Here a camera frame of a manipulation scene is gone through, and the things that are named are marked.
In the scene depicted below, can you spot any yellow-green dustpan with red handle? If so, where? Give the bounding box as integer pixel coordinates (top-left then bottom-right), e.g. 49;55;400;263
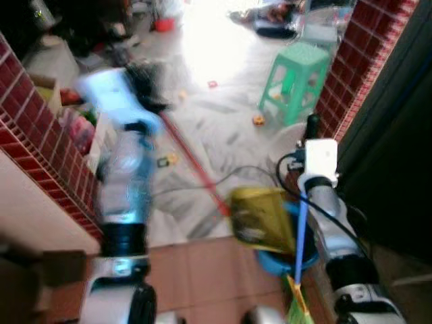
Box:
161;111;298;256

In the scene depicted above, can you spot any red plastic bucket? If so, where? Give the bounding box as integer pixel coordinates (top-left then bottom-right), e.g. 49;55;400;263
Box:
154;17;176;32

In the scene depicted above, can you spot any green plastic stool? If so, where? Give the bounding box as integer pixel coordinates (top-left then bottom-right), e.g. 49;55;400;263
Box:
259;42;331;128

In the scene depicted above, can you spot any black door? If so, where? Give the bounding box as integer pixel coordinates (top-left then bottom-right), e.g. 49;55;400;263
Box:
337;0;432;257

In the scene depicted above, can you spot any small green and yellow toy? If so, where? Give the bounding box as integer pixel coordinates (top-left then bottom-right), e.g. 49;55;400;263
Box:
157;154;180;167

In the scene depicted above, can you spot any blue plastic bucket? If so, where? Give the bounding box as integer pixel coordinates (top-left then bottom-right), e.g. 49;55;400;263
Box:
255;202;319;274

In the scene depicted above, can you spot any silver right robot leg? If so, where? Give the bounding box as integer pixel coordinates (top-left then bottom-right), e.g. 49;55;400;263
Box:
243;305;284;324

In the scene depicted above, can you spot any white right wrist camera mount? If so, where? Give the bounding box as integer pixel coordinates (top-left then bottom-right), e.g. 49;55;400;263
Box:
297;138;340;190

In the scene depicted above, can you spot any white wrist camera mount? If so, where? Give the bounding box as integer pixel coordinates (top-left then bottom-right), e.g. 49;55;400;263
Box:
76;67;163;132
297;138;340;190

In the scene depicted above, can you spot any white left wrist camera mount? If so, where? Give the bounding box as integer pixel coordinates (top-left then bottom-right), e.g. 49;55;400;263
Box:
76;67;163;132

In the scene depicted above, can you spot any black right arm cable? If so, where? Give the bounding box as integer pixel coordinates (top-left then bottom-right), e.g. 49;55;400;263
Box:
275;152;369;257

